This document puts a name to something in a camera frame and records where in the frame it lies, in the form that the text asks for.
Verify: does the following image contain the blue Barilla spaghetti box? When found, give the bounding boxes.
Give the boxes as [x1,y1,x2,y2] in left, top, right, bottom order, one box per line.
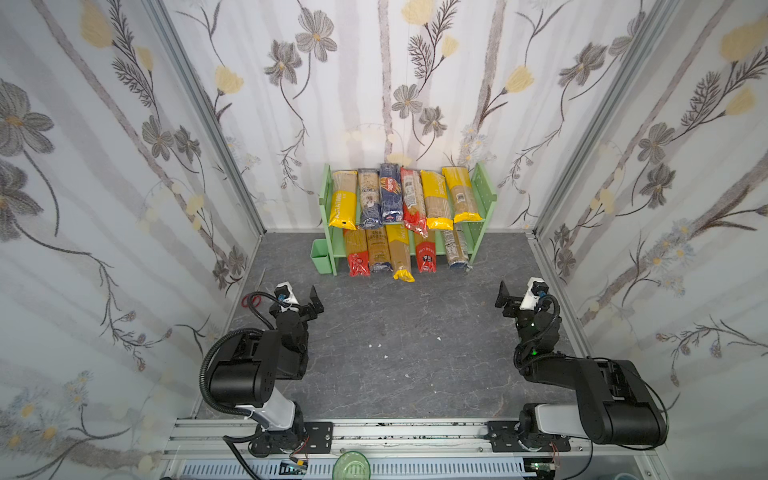
[379,163,403,225]

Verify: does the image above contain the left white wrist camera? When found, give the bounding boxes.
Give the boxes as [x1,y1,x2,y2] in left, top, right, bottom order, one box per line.
[274,281,299,305]

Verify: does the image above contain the yellow Pastatime spaghetti bag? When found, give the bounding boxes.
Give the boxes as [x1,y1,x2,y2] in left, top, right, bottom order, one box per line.
[420,170,454,230]

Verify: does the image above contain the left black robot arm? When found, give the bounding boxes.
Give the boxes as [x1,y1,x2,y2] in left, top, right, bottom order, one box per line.
[199,282,324,457]

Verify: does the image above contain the green round plastic lid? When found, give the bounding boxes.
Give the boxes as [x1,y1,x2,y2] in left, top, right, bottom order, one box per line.
[331,451,372,480]

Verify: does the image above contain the white slotted cable duct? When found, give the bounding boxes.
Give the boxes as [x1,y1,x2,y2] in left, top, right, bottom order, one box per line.
[179,458,538,480]

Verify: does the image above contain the red handled scissors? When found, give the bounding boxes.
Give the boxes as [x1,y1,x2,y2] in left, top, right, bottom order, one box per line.
[240,269,266,309]

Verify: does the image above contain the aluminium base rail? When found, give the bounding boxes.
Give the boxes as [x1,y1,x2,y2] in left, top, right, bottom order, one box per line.
[160,418,669,479]

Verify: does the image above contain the blue gold Meli pasta bag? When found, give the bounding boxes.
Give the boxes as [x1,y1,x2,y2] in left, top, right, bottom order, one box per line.
[366,227,392,273]

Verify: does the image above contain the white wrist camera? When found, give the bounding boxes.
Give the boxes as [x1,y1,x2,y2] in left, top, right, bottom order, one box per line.
[274,281,299,305]
[520,277,549,311]

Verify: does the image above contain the clear barcode spaghetti bag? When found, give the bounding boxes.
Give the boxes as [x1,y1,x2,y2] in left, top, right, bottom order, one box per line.
[442,225,470,270]

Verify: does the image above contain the blue portrait spaghetti bag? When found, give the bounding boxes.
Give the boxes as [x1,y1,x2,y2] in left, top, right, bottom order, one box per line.
[358,169,382,230]

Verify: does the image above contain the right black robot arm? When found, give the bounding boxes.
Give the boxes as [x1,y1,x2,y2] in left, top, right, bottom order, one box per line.
[488,277,669,451]

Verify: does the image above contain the small green cup bin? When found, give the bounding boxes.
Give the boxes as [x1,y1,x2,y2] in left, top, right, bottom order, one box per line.
[310,239,333,275]

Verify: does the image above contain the yellow label spaghetti bag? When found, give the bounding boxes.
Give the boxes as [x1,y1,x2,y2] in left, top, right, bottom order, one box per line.
[329,170,358,230]

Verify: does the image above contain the green two-tier shelf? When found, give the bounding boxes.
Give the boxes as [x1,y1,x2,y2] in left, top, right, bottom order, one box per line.
[318,164,498,276]

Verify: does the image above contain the red white-label spaghetti bag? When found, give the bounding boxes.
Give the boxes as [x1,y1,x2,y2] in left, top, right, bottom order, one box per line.
[400,168,428,238]

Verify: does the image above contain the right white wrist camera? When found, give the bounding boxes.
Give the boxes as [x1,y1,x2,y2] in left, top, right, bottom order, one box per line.
[520,277,549,311]

